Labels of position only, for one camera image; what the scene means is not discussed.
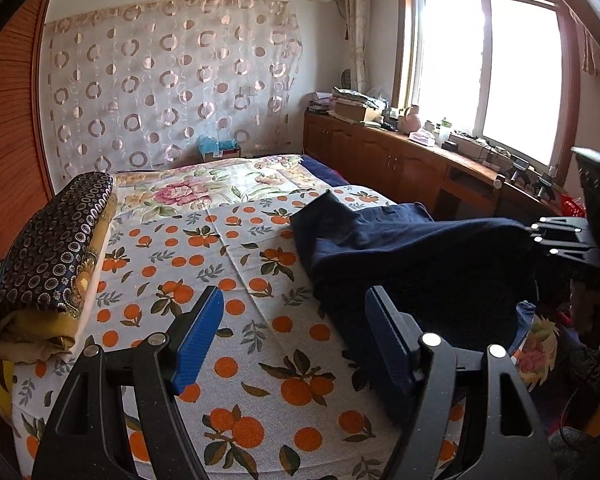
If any beige window curtain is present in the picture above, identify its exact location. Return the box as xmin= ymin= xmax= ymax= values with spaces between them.
xmin=342 ymin=0 xmax=374 ymax=94

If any blue tissue box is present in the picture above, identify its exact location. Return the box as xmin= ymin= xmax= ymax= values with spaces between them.
xmin=197 ymin=135 xmax=242 ymax=162

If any yellow folded blanket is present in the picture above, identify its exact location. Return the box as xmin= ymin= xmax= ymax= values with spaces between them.
xmin=0 ymin=195 xmax=119 ymax=366

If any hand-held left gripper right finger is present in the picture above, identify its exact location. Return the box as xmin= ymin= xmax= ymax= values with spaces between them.
xmin=365 ymin=286 xmax=558 ymax=480

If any floral quilt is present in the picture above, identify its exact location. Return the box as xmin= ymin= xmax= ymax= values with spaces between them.
xmin=112 ymin=154 xmax=351 ymax=212

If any window with wooden frame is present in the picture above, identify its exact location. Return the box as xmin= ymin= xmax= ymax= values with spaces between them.
xmin=392 ymin=0 xmax=582 ymax=187

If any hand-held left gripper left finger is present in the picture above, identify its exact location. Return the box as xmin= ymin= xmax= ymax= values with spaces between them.
xmin=31 ymin=286 xmax=225 ymax=480

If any wooden wardrobe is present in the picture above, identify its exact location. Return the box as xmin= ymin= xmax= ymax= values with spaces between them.
xmin=0 ymin=0 xmax=62 ymax=273

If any red basket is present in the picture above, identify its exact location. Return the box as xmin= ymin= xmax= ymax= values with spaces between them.
xmin=555 ymin=192 xmax=589 ymax=219

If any long wooden cabinet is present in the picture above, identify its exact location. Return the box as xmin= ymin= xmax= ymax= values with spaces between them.
xmin=302 ymin=110 xmax=587 ymax=222

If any stack of papers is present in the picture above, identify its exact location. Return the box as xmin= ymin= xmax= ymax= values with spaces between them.
xmin=307 ymin=85 xmax=387 ymax=123

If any navy printed t-shirt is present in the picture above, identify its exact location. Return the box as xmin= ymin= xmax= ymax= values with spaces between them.
xmin=290 ymin=190 xmax=546 ymax=426

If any sheer curtain with circles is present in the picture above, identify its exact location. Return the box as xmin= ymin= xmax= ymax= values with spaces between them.
xmin=45 ymin=0 xmax=302 ymax=187

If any navy medallion pattern folded blanket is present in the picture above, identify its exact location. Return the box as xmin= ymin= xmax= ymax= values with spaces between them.
xmin=0 ymin=171 xmax=116 ymax=328

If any orange fruit print bed sheet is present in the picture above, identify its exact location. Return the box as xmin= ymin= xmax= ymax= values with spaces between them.
xmin=10 ymin=185 xmax=481 ymax=480

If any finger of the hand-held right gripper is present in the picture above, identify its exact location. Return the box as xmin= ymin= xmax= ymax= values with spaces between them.
xmin=532 ymin=241 xmax=600 ymax=268
xmin=524 ymin=216 xmax=595 ymax=244

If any yellow floral cloth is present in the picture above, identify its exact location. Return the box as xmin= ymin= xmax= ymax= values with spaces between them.
xmin=509 ymin=302 xmax=562 ymax=394

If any cardboard box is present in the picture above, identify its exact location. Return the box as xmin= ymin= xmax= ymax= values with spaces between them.
xmin=334 ymin=101 xmax=377 ymax=124

